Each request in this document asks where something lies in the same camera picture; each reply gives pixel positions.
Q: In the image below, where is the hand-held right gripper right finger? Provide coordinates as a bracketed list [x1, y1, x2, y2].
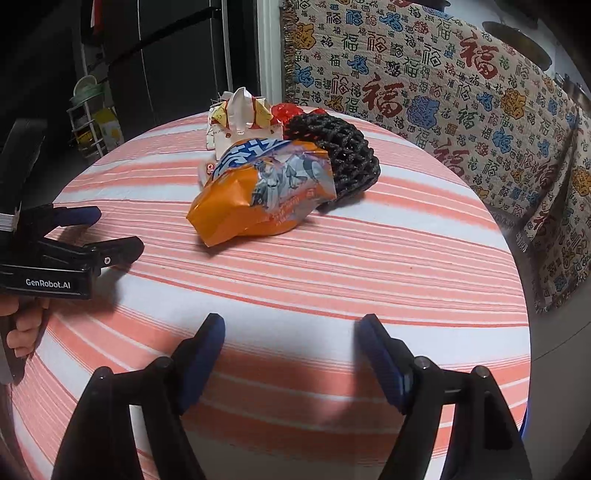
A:
[355, 314, 527, 480]

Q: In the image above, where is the narrow printed blanket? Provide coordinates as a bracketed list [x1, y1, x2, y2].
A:
[522, 106, 591, 315]

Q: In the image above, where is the person's left hand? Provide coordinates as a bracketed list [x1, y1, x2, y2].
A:
[0, 299, 52, 360]

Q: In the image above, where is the green plastic bowl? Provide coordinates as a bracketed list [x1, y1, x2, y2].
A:
[70, 76, 105, 104]

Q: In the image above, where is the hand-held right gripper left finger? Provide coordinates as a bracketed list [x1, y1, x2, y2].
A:
[51, 313, 227, 480]

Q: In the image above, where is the orange striped tablecloth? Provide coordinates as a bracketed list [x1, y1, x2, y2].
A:
[9, 111, 532, 480]

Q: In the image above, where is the white storage rack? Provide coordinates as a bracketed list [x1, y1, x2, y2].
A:
[67, 76, 112, 160]

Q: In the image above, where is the black foam net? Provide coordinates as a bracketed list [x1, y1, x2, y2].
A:
[283, 113, 382, 208]

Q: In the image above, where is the red plastic wrapper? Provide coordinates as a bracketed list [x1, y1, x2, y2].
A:
[270, 102, 328, 123]

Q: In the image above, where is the white gold paper wrapper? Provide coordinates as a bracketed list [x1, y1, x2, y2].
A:
[205, 87, 282, 160]

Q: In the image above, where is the wide printed blanket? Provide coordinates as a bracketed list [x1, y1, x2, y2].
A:
[279, 0, 580, 222]

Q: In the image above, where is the orange snack bag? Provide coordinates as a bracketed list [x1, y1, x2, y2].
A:
[186, 137, 337, 247]

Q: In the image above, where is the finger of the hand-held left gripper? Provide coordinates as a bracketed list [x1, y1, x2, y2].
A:
[44, 205, 102, 229]
[41, 236, 145, 278]

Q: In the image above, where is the dark grey refrigerator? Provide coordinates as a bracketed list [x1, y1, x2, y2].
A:
[102, 0, 259, 144]

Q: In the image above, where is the cardboard box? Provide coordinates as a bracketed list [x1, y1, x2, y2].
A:
[95, 106, 125, 144]

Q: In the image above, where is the wok with glass lid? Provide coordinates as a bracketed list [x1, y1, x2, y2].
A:
[482, 21, 552, 70]

